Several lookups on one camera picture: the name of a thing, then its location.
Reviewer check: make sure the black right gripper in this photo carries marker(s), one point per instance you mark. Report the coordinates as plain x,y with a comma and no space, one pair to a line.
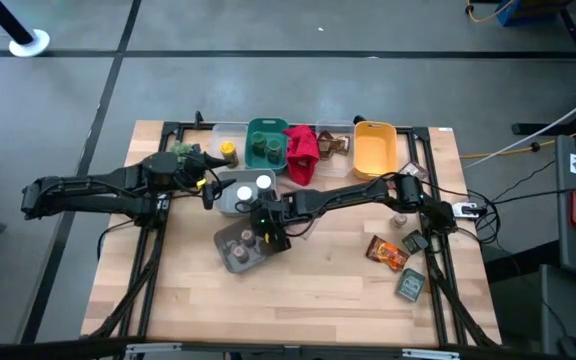
273,215

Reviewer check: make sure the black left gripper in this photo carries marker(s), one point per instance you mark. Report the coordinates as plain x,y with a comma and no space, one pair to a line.
190,172

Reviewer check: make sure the dark grey plastic bin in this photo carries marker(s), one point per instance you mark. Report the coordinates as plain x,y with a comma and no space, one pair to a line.
255,260

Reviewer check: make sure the yellow-lid spice jar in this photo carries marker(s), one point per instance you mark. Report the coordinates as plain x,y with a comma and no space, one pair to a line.
229,152

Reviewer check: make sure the white-lid spice jar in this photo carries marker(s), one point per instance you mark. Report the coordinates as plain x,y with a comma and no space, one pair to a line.
264,182
244,193

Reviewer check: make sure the green-lid spice jar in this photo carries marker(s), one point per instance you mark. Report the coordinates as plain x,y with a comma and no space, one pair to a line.
274,150
259,144

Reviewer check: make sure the orange snack packet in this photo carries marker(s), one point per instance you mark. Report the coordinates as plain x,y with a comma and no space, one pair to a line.
387,252

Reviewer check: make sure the dark square tin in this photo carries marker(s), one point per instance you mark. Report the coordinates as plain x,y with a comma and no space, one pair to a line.
414,241

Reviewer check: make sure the green labelled square tin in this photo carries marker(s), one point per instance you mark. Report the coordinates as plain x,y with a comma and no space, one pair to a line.
410,285

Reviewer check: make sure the silver brown foil packet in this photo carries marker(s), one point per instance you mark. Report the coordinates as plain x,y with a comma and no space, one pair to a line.
415,170

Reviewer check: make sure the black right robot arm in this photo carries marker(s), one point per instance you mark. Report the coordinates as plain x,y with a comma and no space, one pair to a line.
348,195

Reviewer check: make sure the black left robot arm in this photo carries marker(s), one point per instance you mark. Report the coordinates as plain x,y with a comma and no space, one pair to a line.
93,182

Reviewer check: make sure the light grey plastic bin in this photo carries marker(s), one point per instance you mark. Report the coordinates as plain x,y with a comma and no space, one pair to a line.
230,205

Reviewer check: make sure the green artificial plant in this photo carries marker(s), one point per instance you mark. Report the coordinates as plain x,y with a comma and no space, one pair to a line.
182,148

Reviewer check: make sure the clear plastic bin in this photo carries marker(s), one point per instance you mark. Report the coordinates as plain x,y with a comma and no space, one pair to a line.
335,169
230,131

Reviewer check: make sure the teal plastic bin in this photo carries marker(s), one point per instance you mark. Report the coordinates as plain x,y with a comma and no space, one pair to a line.
259,166

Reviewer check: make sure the red cloth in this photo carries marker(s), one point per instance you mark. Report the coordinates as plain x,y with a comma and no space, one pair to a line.
302,155

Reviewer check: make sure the orange plastic bin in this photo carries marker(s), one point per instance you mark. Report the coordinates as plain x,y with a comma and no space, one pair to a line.
375,150

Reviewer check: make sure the black pole white base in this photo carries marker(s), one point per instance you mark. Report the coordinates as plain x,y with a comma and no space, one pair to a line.
35,46

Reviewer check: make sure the black crossbar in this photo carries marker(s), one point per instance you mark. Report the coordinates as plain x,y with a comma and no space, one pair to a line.
43,347

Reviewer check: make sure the dark grey cabinet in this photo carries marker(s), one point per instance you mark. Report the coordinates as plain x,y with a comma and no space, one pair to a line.
568,310

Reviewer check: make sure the black computer mouse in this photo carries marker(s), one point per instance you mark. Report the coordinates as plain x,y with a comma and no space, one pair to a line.
573,346

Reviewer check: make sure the blue box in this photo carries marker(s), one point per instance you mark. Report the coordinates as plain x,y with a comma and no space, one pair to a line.
528,10

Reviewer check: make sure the black frame clamp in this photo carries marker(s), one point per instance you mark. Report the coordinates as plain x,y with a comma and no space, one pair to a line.
198,119
358,120

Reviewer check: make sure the black metal table frame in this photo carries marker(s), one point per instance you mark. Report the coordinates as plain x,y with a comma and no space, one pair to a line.
169,128

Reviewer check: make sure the silver bracket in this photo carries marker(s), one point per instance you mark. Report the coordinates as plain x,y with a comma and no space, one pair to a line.
153,348
430,354

